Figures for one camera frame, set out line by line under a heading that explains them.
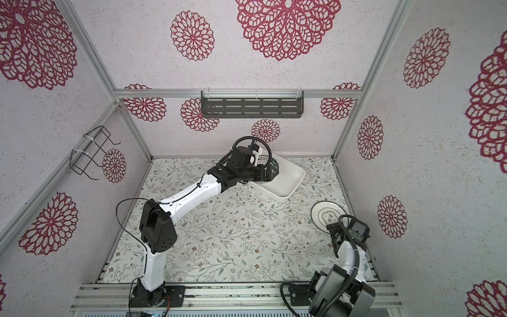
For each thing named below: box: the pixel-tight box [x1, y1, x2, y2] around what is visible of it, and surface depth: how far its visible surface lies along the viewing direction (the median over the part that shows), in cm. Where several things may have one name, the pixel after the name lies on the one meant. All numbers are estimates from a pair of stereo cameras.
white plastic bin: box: [248, 153, 306, 199], surface depth 109 cm
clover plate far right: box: [310, 200, 348, 234], surface depth 99 cm
